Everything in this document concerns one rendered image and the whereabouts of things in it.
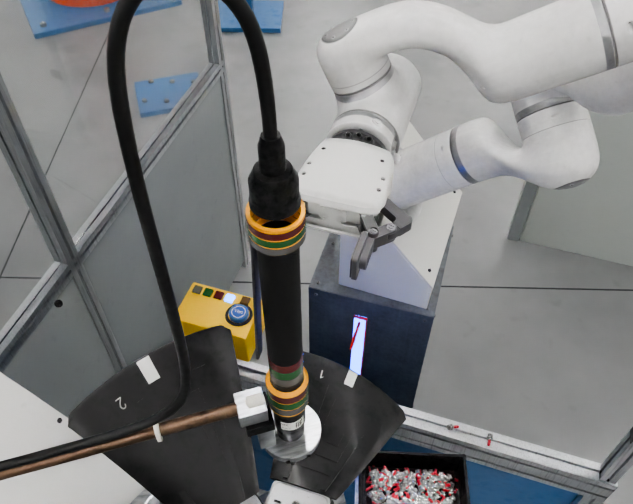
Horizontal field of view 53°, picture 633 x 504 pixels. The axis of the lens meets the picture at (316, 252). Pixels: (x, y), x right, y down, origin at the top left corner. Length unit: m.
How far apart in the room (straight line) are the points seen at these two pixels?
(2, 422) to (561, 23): 0.85
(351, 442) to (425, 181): 0.54
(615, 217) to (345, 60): 2.22
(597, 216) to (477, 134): 1.66
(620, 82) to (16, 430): 0.98
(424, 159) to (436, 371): 1.34
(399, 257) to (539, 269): 1.58
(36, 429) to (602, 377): 2.11
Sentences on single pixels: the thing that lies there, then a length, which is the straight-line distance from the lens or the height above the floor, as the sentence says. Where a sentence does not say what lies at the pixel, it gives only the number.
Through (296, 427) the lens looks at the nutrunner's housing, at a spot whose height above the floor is 1.48.
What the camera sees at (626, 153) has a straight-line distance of 2.65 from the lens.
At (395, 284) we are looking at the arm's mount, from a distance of 1.45.
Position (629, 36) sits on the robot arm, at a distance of 0.76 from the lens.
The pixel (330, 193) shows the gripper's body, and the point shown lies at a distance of 0.67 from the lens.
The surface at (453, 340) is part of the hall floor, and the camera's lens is 2.59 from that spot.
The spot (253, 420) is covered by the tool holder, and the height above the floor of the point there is 1.52.
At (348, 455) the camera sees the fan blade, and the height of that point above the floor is 1.18.
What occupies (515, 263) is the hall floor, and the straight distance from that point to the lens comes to 2.90.
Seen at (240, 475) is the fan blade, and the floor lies 1.31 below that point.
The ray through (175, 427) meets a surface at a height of 1.53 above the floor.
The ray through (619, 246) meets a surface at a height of 0.10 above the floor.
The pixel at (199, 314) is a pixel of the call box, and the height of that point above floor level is 1.07.
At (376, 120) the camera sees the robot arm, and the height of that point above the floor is 1.68.
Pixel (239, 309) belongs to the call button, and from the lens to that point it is 1.29.
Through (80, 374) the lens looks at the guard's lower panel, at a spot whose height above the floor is 0.68.
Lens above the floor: 2.13
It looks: 49 degrees down
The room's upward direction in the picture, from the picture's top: straight up
